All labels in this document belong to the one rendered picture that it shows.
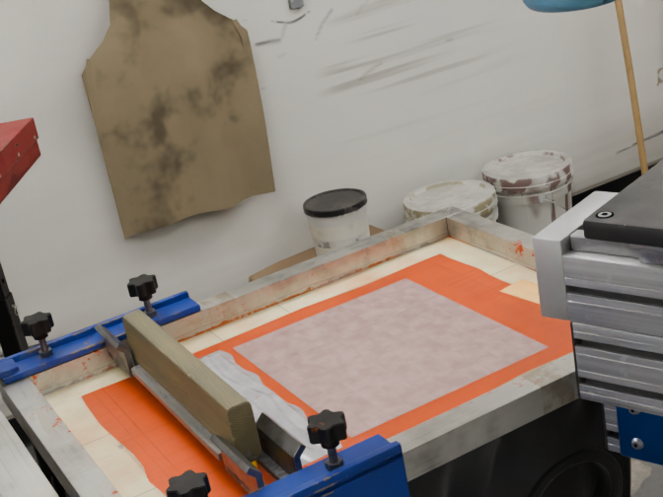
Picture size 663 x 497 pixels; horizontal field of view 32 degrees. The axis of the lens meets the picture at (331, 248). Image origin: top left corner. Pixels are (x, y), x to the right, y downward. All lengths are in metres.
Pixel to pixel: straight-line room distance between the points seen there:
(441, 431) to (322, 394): 0.24
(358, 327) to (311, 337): 0.07
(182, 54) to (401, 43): 0.81
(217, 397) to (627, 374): 0.45
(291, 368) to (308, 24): 2.24
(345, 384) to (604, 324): 0.44
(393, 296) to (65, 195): 1.89
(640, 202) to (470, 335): 0.52
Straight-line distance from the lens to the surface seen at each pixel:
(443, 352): 1.52
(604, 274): 1.14
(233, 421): 1.27
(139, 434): 1.49
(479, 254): 1.80
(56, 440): 1.46
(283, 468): 1.27
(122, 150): 3.41
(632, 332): 1.15
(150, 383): 1.51
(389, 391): 1.45
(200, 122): 3.47
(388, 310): 1.66
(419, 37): 3.90
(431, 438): 1.27
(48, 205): 3.44
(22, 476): 1.30
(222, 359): 1.60
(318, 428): 1.19
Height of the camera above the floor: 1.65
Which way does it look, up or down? 21 degrees down
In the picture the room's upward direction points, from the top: 11 degrees counter-clockwise
